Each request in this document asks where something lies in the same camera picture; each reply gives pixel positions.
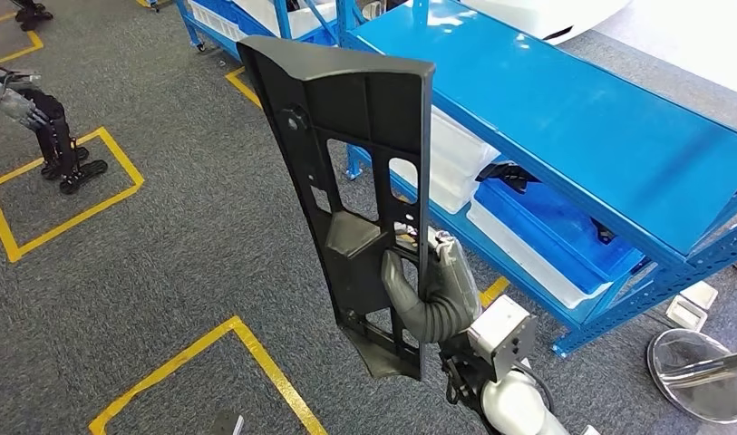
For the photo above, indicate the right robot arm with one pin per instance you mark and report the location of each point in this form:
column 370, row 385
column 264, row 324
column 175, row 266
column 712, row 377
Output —
column 518, row 408

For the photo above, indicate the white plastic tray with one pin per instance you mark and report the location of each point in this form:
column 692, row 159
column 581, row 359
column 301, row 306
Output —
column 446, row 195
column 524, row 258
column 458, row 150

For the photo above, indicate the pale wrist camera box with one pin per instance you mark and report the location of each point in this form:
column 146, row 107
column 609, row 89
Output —
column 500, row 330

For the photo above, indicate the black plastic frame part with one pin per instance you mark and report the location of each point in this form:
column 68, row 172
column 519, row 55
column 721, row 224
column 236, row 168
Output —
column 344, row 108

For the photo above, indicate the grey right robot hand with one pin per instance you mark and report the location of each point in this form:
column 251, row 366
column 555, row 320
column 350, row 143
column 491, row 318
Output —
column 458, row 276

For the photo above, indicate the blue metal cart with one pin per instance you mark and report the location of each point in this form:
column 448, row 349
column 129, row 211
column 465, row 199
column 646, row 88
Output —
column 206, row 37

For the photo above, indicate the white car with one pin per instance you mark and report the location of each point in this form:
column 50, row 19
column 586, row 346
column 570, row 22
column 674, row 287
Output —
column 554, row 15

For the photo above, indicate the small black plastic part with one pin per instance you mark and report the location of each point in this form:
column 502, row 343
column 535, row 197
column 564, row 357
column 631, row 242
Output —
column 602, row 231
column 509, row 174

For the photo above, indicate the white plastic container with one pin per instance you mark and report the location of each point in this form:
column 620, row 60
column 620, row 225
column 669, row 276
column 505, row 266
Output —
column 218, row 21
column 266, row 15

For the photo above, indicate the blue plastic bin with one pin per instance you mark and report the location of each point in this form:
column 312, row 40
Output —
column 542, row 228

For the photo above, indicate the blue metal shelf rack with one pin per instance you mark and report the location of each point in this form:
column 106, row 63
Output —
column 584, row 120

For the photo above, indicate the silver floor socket plate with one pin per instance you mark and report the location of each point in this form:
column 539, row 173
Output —
column 686, row 312

